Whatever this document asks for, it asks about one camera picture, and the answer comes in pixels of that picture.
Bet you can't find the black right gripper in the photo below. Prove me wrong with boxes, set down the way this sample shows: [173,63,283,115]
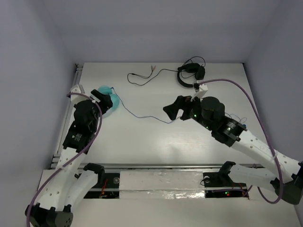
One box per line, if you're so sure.
[163,92,214,131]

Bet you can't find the teal cat ear headphones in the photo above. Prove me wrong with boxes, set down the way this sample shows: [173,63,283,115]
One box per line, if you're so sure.
[98,86,120,118]

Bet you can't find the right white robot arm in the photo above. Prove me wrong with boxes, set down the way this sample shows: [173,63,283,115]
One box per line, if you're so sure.
[163,96,303,205]

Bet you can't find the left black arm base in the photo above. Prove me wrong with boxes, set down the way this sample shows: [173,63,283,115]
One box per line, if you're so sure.
[84,173,120,199]

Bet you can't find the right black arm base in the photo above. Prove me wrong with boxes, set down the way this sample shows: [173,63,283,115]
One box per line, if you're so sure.
[200,172,250,199]

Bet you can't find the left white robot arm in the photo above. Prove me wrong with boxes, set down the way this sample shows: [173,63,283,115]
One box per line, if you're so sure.
[25,86,119,227]

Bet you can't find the black headphones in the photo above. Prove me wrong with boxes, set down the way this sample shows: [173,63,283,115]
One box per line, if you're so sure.
[177,56,206,88]

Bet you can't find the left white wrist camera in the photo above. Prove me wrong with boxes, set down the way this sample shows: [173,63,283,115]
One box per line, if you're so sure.
[70,84,86,105]

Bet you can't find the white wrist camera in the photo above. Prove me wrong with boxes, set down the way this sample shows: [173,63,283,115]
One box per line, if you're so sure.
[190,83,208,102]
[70,84,86,105]

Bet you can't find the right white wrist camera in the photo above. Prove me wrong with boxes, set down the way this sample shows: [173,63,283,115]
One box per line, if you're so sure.
[190,83,208,102]

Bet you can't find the black headphone cable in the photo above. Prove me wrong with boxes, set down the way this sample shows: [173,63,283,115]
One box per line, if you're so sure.
[127,65,179,86]

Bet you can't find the aluminium front rail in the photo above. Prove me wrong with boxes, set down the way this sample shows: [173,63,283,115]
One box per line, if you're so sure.
[48,163,266,171]

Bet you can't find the aluminium rail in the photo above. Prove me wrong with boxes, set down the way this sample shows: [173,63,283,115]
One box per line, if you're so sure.
[48,163,266,171]
[48,63,84,169]

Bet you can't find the aluminium left side rail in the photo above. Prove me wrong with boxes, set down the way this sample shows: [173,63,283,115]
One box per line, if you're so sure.
[48,63,84,169]

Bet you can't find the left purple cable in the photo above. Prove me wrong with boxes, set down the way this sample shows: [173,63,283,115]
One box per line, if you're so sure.
[25,93,103,227]

